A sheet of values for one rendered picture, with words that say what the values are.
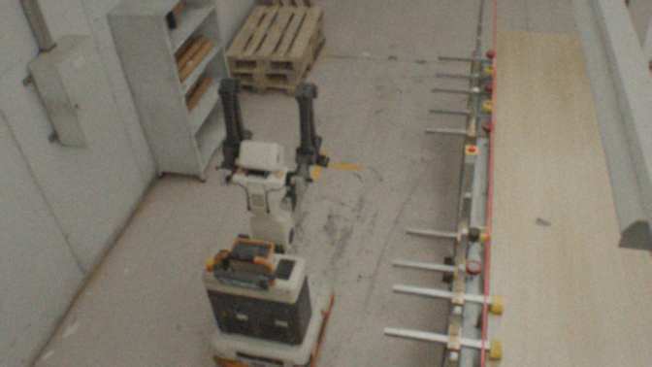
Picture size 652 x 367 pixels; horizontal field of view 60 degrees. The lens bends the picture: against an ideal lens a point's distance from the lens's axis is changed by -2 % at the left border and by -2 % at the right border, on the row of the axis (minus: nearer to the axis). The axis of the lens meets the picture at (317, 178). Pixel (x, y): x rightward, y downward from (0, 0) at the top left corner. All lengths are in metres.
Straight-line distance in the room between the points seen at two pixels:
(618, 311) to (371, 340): 1.54
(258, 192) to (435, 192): 2.04
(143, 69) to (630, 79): 3.73
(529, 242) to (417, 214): 1.54
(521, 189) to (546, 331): 0.97
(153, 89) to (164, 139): 0.49
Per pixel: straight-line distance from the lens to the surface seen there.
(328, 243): 4.40
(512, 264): 3.12
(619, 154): 1.42
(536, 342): 2.85
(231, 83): 3.17
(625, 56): 1.63
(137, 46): 4.57
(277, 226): 3.34
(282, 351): 3.51
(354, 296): 4.06
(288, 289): 3.10
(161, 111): 4.81
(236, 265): 3.18
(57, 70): 3.77
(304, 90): 3.04
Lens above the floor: 3.20
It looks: 40 degrees down
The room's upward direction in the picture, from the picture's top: 6 degrees counter-clockwise
